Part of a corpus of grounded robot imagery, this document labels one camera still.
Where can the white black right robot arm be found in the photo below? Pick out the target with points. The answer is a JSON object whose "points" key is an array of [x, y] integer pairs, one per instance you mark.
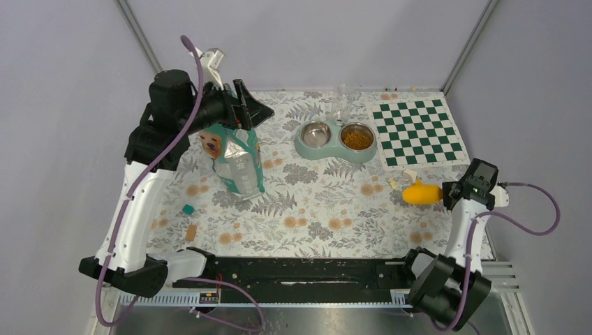
{"points": [[448, 288]]}

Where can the floral table mat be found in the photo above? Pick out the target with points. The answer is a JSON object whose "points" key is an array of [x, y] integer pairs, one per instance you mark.
{"points": [[328, 208]]}

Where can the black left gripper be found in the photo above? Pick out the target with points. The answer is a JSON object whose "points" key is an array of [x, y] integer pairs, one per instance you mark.
{"points": [[243, 111]]}

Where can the yellow plastic scoop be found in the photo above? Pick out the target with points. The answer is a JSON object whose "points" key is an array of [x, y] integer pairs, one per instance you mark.
{"points": [[421, 194]]}

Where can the teal pet food bag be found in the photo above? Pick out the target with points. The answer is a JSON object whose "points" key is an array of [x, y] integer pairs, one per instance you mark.
{"points": [[236, 159]]}

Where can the small tan wooden block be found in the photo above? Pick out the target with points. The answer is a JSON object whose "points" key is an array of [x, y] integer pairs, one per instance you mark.
{"points": [[191, 232]]}

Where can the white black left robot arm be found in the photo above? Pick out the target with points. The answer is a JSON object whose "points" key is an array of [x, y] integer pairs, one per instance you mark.
{"points": [[177, 109]]}

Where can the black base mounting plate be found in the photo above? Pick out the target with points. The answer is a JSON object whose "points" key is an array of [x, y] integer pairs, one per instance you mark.
{"points": [[288, 274]]}

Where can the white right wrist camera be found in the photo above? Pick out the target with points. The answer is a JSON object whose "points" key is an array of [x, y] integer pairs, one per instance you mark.
{"points": [[501, 197]]}

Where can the green white checkerboard mat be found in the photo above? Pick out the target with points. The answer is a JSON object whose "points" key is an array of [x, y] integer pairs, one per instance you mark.
{"points": [[416, 133]]}

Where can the mint double pet bowl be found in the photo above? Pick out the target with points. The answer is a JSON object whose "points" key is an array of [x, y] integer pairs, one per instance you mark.
{"points": [[315, 140]]}

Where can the white slotted cable duct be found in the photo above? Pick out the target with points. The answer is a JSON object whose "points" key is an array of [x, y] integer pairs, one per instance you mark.
{"points": [[296, 299]]}

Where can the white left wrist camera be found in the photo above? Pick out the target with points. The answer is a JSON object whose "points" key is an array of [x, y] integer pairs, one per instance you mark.
{"points": [[210, 61]]}

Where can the small teal cube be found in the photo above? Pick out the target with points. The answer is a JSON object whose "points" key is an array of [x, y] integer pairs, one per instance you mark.
{"points": [[188, 209]]}

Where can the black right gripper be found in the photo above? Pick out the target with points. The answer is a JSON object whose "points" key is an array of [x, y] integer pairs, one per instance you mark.
{"points": [[447, 187]]}

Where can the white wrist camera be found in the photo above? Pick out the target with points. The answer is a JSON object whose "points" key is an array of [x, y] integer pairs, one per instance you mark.
{"points": [[501, 197], [210, 61]]}

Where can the small cream crumb piece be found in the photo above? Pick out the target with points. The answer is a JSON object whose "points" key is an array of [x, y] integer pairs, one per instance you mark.
{"points": [[393, 183]]}

